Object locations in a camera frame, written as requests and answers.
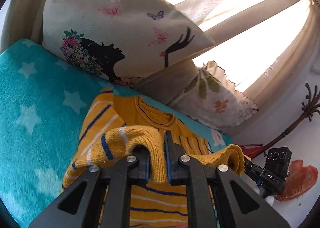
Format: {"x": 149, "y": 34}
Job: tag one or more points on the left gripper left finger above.
{"x": 100, "y": 197}

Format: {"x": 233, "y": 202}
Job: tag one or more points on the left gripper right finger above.
{"x": 216, "y": 196}

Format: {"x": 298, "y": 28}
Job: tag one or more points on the yellow striped knit sweater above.
{"x": 128, "y": 128}

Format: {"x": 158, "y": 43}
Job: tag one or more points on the right hand white glove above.
{"x": 259, "y": 190}

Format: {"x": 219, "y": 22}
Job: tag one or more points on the red plastic bag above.
{"x": 300, "y": 178}

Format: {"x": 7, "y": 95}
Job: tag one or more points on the floral ruffled pillow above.
{"x": 212, "y": 100}

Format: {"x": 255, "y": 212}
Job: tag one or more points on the teal cartoon fleece blanket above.
{"x": 44, "y": 102}

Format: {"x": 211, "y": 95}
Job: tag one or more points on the beige curtain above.
{"x": 260, "y": 44}

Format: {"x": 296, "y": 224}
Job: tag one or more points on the cream cushion with woman print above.
{"x": 123, "y": 41}

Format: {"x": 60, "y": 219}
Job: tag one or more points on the black camera box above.
{"x": 278, "y": 161}

